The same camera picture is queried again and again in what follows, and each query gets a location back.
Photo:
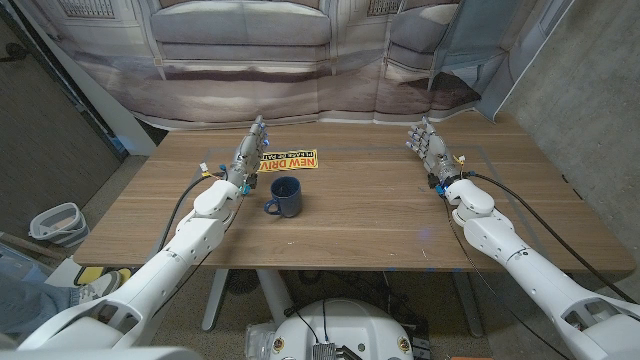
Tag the dark blue ceramic mug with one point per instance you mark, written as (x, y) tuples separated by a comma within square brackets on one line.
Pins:
[(287, 200)]

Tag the white sneaker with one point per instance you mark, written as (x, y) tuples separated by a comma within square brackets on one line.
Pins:
[(100, 286)]

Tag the white table leg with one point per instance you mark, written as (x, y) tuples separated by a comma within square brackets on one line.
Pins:
[(275, 295), (215, 300)]

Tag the white backdrop stand post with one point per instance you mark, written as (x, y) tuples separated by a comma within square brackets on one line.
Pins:
[(115, 115)]

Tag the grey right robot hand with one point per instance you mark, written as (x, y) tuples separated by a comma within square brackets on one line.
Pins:
[(435, 152)]

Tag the yellow new driver bumper sticker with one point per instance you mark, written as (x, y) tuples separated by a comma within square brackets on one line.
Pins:
[(295, 161)]

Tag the yellow and black floor object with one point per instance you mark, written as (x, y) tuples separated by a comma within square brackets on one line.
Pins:
[(90, 275)]

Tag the printed living room backdrop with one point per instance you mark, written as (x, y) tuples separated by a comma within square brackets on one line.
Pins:
[(240, 60)]

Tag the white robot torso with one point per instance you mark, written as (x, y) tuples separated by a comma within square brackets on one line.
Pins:
[(345, 330)]

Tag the grey and white bucket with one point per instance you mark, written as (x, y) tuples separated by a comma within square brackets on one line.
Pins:
[(60, 232)]

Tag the clear plastic packaging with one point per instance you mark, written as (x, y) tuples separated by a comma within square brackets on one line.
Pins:
[(257, 340)]

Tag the black round grille object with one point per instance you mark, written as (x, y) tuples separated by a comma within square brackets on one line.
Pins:
[(242, 281)]

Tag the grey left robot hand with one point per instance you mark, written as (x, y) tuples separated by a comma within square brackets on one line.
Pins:
[(248, 152)]

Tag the grey table leg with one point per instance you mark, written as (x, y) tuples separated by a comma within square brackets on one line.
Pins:
[(469, 305)]

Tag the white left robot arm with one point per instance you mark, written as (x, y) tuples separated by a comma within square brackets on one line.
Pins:
[(190, 240)]

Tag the person's leg in jeans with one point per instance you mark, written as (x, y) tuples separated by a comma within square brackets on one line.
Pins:
[(30, 305)]

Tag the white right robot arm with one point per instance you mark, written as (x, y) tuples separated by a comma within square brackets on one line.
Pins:
[(530, 275)]

